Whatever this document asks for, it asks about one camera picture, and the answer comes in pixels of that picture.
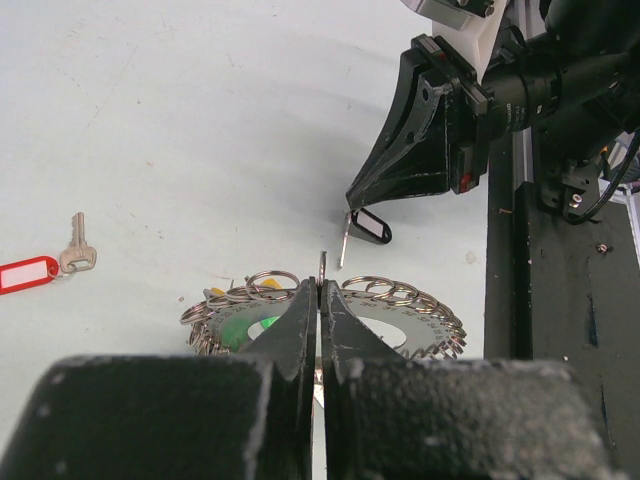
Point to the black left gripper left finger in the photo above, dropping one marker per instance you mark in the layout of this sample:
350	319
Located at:
123	417

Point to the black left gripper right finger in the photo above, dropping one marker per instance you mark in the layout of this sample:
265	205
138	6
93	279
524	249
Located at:
533	421

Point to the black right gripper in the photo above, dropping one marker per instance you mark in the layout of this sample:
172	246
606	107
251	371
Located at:
436	137

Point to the key with black tag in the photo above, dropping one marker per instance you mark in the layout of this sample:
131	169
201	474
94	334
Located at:
368	225

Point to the large keyring with many rings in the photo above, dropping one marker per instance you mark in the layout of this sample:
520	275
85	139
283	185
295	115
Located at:
387	350

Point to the key with red tag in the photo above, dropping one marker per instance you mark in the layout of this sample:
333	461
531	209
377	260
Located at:
38	271

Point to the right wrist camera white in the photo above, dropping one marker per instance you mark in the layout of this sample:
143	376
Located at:
470	27

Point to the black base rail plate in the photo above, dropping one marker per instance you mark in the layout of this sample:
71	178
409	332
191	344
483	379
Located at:
567	293

